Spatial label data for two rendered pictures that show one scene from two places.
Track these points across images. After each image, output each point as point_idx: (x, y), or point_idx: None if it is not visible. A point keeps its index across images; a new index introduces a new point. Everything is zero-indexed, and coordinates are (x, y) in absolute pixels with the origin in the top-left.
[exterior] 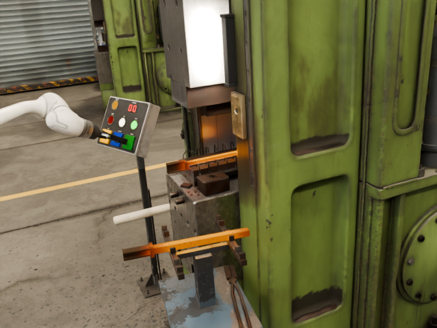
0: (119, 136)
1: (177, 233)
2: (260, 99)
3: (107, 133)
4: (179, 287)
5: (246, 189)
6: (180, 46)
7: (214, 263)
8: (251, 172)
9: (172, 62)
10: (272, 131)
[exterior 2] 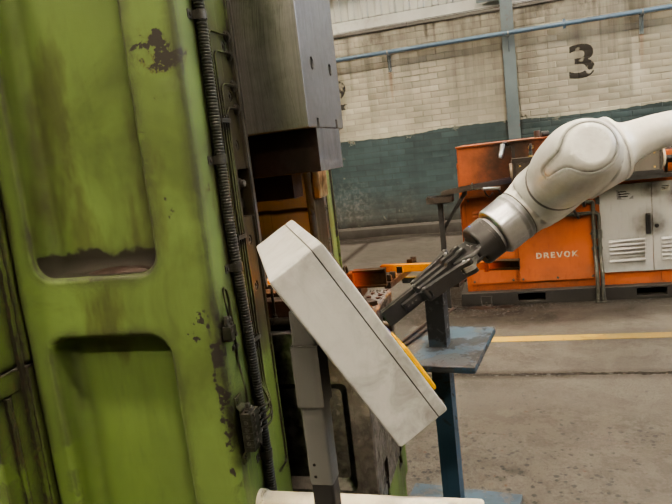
0: (403, 292)
1: (382, 436)
2: None
3: (447, 250)
4: (456, 357)
5: None
6: (329, 62)
7: None
8: (329, 238)
9: (319, 92)
10: None
